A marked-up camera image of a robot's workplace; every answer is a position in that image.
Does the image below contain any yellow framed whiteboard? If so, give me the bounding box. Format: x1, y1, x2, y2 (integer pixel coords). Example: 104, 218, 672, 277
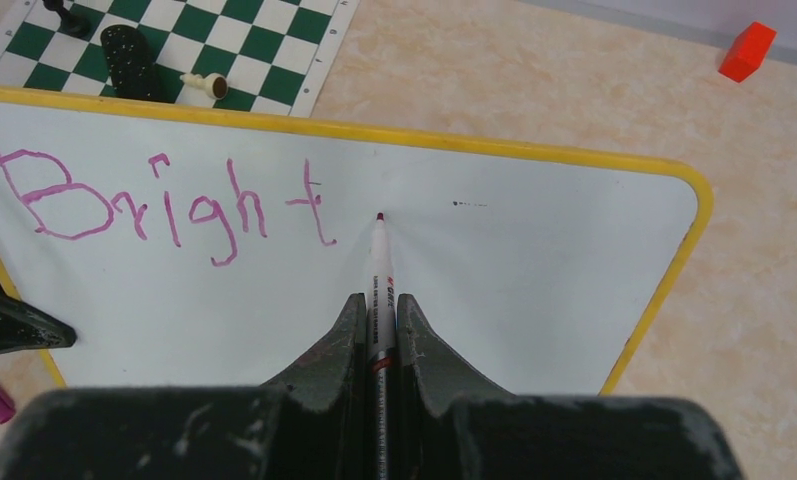
0, 87, 714, 394

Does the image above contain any purple whiteboard marker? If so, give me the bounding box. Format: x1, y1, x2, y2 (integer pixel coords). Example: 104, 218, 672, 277
366, 213, 396, 479

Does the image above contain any small black chess pawn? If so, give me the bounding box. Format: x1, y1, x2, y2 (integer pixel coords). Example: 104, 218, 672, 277
42, 0, 91, 39

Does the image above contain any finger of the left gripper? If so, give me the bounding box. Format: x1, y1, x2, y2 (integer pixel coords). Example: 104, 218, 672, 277
0, 287, 77, 354

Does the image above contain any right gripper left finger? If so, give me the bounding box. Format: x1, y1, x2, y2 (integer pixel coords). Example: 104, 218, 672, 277
263, 293, 368, 479

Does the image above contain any green white chessboard mat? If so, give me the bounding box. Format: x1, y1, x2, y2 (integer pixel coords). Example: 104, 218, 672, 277
0, 0, 358, 117

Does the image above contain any orange red block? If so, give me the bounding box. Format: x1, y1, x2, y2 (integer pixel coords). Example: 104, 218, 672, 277
718, 21, 777, 83

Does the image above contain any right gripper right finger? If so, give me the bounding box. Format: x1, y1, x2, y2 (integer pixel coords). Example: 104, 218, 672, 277
396, 294, 511, 479

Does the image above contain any white chess pawn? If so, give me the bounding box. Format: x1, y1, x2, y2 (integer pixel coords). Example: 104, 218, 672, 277
180, 73, 229, 100

